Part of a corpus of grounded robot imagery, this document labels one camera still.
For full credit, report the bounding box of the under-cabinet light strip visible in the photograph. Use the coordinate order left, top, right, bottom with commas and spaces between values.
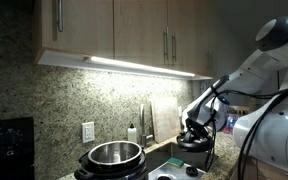
83, 55, 197, 78

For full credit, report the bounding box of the stainless steel sink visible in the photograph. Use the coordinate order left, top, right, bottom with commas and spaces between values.
145, 142, 220, 180

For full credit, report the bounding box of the black sink stopper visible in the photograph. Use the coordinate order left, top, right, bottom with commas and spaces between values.
185, 165, 200, 177

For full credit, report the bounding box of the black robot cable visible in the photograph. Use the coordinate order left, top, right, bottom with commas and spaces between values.
183, 78, 288, 180

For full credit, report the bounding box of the steel and black rice cooker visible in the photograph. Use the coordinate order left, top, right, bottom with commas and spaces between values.
73, 140, 149, 180

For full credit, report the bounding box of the black stove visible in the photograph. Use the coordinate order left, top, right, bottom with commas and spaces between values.
0, 116, 36, 180

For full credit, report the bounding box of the green sponge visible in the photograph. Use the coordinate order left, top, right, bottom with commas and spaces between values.
166, 157, 185, 169

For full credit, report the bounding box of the water bottle pack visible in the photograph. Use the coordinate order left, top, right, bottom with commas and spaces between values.
224, 113, 236, 135

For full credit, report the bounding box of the black rice cooker lid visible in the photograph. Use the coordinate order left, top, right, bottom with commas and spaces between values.
176, 132, 215, 154

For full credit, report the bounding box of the white soap bottle black cap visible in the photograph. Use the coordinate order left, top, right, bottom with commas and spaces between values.
127, 122, 138, 144

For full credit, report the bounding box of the metal cabinet handle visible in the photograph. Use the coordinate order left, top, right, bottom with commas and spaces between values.
171, 32, 178, 63
56, 0, 65, 33
163, 26, 170, 61

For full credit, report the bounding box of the white wall outlet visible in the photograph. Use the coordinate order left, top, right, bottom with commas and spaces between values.
81, 121, 96, 144

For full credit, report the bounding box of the metal faucet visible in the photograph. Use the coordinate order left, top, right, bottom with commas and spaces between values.
139, 103, 155, 148

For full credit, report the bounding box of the wooden cutting board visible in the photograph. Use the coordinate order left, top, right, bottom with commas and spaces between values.
150, 96, 183, 144

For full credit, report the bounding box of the light wooden furniture piece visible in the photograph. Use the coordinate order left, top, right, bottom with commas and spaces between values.
228, 105, 252, 117

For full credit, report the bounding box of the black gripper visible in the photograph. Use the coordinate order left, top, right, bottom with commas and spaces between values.
183, 116, 215, 143

